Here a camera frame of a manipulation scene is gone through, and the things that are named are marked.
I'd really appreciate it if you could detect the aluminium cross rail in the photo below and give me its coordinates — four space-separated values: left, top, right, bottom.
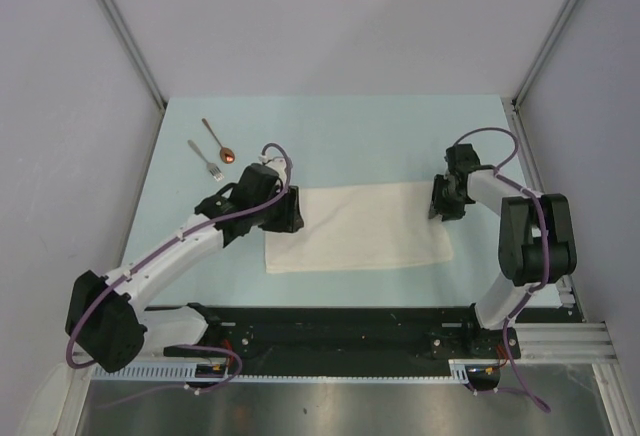
72 320 619 363

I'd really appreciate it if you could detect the silver fork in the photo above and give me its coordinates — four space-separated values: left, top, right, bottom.
187 139 224 182

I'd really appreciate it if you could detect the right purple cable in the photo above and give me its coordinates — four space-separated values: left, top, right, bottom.
459 127 554 415

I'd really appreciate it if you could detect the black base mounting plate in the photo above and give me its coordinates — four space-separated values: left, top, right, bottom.
164 305 584 380

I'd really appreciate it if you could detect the purple cable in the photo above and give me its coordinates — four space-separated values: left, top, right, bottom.
459 127 554 415
65 143 292 370

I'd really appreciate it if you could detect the white slotted cable duct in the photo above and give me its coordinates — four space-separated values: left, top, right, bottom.
91 360 499 385

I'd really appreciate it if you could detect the right aluminium frame post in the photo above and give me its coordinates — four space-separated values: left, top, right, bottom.
514 0 609 107

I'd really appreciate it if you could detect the white cloth napkin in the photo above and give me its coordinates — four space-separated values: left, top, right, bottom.
265 182 454 274

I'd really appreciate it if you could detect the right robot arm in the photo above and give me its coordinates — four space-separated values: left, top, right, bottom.
428 144 577 357

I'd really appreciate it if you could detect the left aluminium frame post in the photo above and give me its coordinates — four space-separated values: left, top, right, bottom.
74 0 168 110

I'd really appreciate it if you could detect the copper spoon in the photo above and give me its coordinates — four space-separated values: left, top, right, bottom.
201 118 236 165

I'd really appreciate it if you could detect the aluminium frame post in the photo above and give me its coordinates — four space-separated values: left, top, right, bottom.
74 0 168 110
514 0 609 107

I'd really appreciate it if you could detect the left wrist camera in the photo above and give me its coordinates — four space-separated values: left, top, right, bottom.
258 154 287 171

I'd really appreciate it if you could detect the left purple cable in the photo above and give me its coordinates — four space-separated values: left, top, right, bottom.
65 143 292 370

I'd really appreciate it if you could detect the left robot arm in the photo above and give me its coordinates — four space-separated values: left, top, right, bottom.
65 157 304 373

